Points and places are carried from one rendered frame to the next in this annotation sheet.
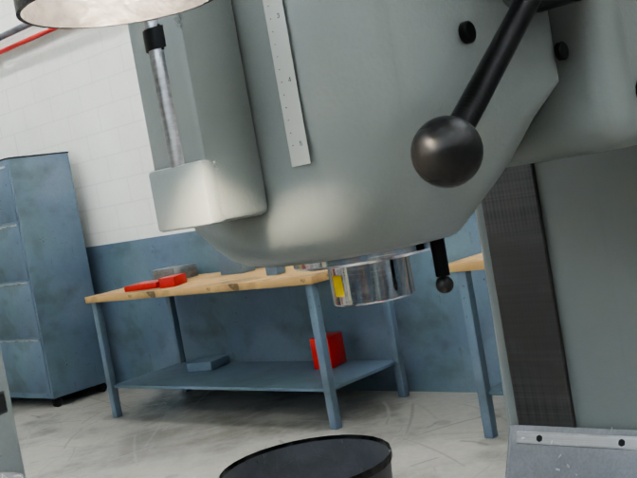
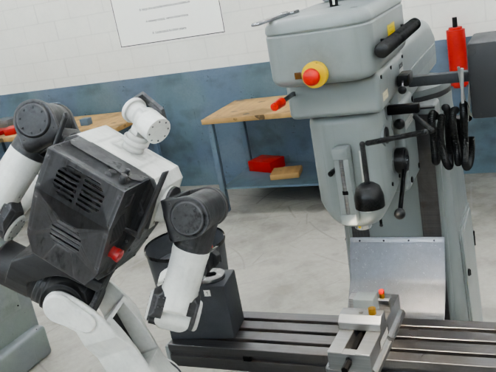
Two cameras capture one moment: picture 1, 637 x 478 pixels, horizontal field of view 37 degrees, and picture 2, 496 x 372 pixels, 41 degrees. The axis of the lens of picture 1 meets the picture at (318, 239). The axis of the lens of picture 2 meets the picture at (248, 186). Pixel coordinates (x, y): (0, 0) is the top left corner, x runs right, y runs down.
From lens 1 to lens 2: 1.45 m
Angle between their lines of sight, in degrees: 22
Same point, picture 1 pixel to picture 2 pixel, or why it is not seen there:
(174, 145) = (348, 211)
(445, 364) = (190, 170)
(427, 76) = (389, 195)
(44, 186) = not seen: outside the picture
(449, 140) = (402, 213)
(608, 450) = (379, 242)
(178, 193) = (348, 219)
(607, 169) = not seen: hidden behind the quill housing
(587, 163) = not seen: hidden behind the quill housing
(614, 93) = (407, 181)
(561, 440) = (366, 240)
